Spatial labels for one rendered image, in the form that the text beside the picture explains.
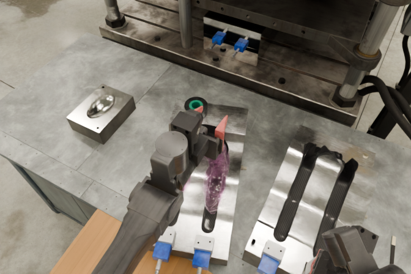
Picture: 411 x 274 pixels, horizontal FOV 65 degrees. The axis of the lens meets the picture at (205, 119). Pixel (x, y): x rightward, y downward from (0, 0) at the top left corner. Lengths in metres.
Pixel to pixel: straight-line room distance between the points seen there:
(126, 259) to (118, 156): 0.66
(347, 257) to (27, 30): 3.21
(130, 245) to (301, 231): 0.53
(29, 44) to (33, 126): 1.96
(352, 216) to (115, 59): 1.13
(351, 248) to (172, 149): 0.37
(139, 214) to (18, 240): 1.57
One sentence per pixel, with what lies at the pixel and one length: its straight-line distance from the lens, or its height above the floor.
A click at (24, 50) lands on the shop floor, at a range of 3.23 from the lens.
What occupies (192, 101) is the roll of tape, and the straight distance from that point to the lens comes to 1.11.
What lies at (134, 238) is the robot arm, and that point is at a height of 1.23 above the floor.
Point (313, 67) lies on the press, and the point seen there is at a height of 0.78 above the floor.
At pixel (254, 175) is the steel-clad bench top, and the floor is 0.80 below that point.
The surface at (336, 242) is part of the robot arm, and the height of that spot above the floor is 1.15.
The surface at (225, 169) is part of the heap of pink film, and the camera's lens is 0.97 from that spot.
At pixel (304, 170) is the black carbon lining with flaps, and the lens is 1.02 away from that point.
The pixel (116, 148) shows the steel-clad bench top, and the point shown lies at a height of 0.80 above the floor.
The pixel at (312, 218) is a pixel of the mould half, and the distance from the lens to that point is 0.99.
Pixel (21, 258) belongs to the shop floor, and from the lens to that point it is 2.07.
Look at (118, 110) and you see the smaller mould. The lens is 1.22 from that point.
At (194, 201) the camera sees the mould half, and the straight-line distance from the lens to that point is 0.98.
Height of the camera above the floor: 1.75
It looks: 50 degrees down
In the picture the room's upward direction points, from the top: straight up
